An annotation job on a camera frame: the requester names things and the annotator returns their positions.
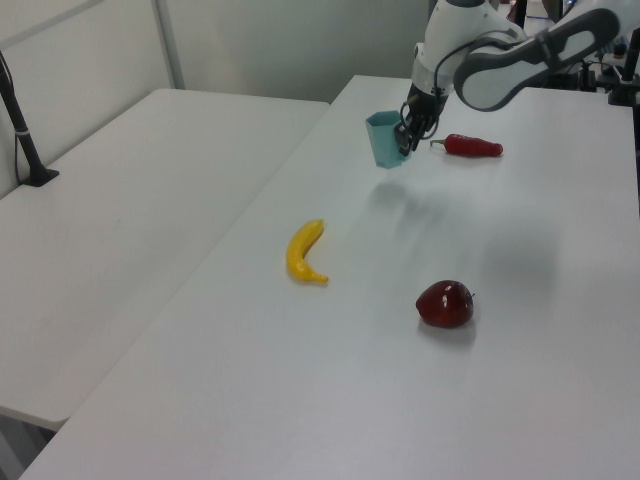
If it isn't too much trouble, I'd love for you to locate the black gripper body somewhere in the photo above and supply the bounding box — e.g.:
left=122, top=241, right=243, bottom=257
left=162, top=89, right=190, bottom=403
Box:
left=402, top=81, right=454, bottom=141

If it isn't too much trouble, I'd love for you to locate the teal hexagonal mug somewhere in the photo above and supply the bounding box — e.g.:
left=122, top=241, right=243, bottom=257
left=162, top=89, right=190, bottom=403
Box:
left=364, top=110, right=416, bottom=171

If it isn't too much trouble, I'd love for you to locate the red chili pepper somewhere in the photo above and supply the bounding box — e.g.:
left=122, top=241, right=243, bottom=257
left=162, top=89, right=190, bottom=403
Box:
left=429, top=133, right=505, bottom=159

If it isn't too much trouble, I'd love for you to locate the yellow banana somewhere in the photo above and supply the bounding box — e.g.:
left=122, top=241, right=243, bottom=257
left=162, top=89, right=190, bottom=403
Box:
left=285, top=218, right=331, bottom=287

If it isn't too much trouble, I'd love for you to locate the dark red apple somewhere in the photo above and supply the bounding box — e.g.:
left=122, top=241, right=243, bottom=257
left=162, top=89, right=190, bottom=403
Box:
left=415, top=279, right=476, bottom=330

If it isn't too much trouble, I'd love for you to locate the black clamp stand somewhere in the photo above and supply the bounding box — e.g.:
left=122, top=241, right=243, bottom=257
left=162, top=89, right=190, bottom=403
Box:
left=607, top=29, right=640, bottom=107

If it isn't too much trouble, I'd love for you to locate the white partition frame post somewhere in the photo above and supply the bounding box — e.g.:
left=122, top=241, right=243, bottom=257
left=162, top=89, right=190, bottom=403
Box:
left=153, top=0, right=186, bottom=91

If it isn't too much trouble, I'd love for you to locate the black camera stand pole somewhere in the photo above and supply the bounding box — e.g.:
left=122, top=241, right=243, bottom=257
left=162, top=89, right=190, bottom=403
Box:
left=0, top=49, right=61, bottom=188

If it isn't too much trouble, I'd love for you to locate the black cable on pole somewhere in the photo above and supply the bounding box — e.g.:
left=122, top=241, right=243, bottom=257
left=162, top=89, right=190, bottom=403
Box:
left=0, top=49, right=26, bottom=185

